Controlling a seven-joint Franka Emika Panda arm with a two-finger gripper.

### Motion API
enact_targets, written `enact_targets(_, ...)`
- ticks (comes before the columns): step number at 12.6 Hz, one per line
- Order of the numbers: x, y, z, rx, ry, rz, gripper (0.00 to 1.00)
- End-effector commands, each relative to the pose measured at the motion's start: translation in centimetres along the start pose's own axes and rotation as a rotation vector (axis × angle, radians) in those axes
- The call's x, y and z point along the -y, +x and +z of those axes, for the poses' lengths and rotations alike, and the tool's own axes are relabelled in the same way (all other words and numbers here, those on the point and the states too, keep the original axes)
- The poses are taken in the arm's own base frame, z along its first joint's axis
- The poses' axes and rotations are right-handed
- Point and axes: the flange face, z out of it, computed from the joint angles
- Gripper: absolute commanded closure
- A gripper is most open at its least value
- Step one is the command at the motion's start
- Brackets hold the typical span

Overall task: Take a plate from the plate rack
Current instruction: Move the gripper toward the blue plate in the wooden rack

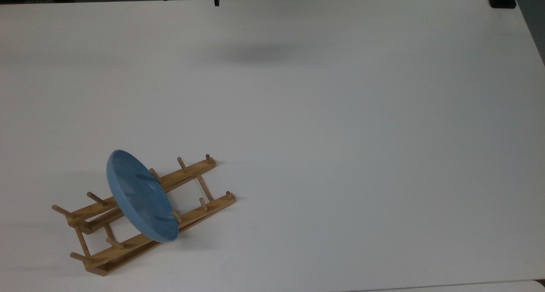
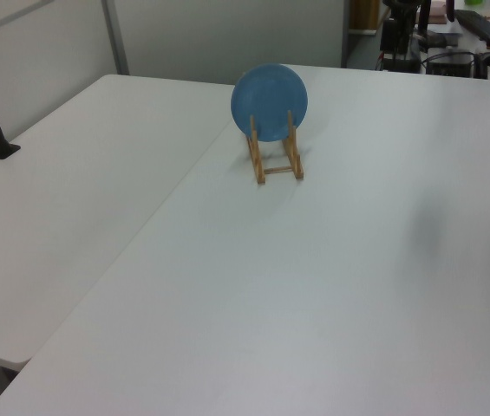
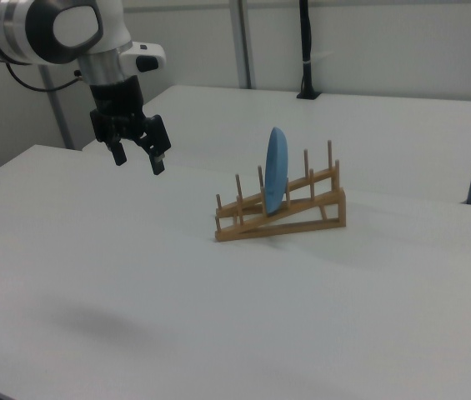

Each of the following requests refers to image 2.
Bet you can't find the small black device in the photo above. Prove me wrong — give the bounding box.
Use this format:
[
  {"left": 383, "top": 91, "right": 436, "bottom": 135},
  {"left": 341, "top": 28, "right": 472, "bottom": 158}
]
[{"left": 474, "top": 50, "right": 490, "bottom": 81}]

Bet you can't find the brown cardboard board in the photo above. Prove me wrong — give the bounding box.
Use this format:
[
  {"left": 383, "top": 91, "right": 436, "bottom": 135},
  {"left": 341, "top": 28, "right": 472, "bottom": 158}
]
[{"left": 348, "top": 0, "right": 380, "bottom": 32}]

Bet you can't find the pink box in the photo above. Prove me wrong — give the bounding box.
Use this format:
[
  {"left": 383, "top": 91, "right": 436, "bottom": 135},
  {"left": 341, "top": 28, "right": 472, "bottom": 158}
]
[{"left": 427, "top": 0, "right": 448, "bottom": 23}]

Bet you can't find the dark background stand pole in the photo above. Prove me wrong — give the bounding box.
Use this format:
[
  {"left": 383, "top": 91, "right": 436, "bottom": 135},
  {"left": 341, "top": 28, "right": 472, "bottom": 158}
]
[{"left": 416, "top": 0, "right": 450, "bottom": 49}]

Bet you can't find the black electronics box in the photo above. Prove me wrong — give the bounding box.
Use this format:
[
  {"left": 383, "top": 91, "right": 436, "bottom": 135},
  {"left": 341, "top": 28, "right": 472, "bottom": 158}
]
[{"left": 425, "top": 51, "right": 476, "bottom": 78}]

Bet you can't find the wooden peg plate rack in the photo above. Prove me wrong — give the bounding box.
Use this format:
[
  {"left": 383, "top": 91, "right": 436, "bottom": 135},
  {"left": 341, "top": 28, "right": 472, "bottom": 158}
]
[{"left": 244, "top": 110, "right": 306, "bottom": 185}]

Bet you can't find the black computer keyboard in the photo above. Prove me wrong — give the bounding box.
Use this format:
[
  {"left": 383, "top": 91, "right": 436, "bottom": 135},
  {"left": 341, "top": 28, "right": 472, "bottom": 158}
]
[{"left": 454, "top": 9, "right": 490, "bottom": 44}]

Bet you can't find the black low equipment box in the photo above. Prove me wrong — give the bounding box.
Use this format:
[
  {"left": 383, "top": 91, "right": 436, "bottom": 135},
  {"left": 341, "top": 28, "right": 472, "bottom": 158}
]
[{"left": 382, "top": 56, "right": 421, "bottom": 73}]

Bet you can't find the blue round plate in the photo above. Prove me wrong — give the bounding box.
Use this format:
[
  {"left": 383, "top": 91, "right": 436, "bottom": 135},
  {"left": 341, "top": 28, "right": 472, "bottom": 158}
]
[{"left": 230, "top": 62, "right": 310, "bottom": 143}]

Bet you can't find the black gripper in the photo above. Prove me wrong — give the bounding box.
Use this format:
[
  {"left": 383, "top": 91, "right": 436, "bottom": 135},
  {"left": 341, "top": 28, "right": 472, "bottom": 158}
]
[{"left": 382, "top": 0, "right": 419, "bottom": 56}]

